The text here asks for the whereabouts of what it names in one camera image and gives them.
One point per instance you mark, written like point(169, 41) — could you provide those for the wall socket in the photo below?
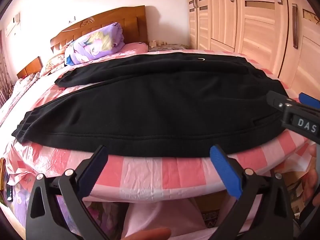
point(72, 18)

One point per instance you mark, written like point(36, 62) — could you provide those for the brown patterned curtain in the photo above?
point(3, 75)

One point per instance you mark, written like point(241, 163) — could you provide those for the person's pink clothing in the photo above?
point(162, 217)

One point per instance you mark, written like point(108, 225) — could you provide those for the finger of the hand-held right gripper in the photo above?
point(310, 101)
point(277, 99)

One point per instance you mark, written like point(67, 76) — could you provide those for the pale floral blanket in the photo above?
point(17, 92)

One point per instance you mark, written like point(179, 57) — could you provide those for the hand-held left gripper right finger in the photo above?
point(225, 170)

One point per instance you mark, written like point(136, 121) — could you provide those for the nightstand with floral cloth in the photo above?
point(172, 47)

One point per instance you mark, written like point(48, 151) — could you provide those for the white air conditioner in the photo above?
point(12, 25)

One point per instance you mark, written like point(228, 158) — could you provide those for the person's left hand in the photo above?
point(152, 234)

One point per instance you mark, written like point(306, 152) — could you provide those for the light wooden wardrobe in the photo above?
point(262, 30)

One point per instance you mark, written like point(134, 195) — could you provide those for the wooden bed headboard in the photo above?
point(125, 20)

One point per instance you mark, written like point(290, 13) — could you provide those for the orange floral pillow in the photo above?
point(53, 63)

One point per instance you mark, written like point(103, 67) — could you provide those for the pink checkered bed cover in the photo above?
point(175, 172)

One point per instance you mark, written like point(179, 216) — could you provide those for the purple floral folded quilt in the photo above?
point(100, 42)

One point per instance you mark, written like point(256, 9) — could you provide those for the black pants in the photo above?
point(150, 110)

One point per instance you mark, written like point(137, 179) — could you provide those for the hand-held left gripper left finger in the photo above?
point(93, 172)

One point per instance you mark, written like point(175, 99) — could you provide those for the small pale ornament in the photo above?
point(153, 43)

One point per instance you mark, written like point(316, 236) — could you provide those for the cardboard box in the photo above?
point(212, 212)

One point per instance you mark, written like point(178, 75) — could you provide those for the person's right hand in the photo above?
point(311, 180)

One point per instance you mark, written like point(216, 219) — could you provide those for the purple floral bed skirt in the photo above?
point(22, 200)

